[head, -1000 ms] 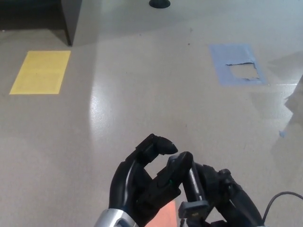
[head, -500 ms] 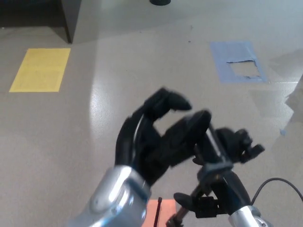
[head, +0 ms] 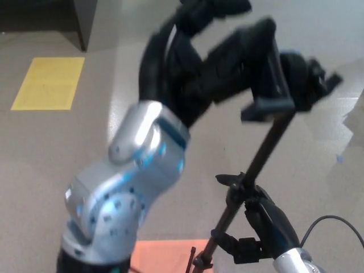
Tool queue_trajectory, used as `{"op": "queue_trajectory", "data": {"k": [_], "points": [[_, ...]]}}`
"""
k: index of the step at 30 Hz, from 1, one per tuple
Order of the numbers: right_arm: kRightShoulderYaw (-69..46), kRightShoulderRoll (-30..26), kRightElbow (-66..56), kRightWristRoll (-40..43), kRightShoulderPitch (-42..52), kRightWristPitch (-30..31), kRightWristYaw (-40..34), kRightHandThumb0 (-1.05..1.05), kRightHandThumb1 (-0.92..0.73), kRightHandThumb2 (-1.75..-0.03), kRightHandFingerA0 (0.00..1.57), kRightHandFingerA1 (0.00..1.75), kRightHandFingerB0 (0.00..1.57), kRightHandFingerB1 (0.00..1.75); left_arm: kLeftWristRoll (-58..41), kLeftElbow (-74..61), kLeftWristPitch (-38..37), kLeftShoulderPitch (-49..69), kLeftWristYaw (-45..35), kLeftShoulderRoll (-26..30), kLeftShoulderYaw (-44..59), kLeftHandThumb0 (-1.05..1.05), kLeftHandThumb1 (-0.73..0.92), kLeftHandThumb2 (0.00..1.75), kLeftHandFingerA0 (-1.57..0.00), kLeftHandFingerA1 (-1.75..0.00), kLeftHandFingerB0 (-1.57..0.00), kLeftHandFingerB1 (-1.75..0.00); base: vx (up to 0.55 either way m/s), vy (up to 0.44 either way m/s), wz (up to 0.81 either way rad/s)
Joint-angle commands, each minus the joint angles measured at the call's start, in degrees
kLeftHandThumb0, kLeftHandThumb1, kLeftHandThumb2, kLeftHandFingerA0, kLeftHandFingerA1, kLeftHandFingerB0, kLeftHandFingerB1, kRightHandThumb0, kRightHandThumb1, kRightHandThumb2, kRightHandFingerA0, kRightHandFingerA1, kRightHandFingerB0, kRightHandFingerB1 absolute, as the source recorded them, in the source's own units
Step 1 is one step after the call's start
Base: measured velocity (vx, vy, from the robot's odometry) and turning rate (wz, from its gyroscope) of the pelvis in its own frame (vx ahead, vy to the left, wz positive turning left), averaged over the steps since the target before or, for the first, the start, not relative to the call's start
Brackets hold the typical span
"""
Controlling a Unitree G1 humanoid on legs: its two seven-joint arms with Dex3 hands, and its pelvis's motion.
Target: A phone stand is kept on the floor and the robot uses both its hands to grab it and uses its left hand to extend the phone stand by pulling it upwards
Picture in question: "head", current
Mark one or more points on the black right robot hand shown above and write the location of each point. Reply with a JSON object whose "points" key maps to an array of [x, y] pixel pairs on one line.
{"points": [[273, 219]]}

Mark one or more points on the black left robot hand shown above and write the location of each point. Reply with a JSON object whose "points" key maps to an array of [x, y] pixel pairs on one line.
{"points": [[176, 74]]}

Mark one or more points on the black telescopic phone stand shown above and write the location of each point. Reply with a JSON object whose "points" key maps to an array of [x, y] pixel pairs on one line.
{"points": [[295, 76]]}

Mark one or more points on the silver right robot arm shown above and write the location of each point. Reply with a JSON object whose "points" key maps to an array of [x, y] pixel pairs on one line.
{"points": [[295, 261]]}

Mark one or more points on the small blue tape piece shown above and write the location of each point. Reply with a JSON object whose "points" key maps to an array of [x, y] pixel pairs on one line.
{"points": [[340, 159]]}

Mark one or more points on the orange paper sheet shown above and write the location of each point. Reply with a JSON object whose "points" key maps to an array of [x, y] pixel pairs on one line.
{"points": [[165, 256]]}

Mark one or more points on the yellow paper sheet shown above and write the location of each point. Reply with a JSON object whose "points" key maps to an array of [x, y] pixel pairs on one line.
{"points": [[47, 84]]}

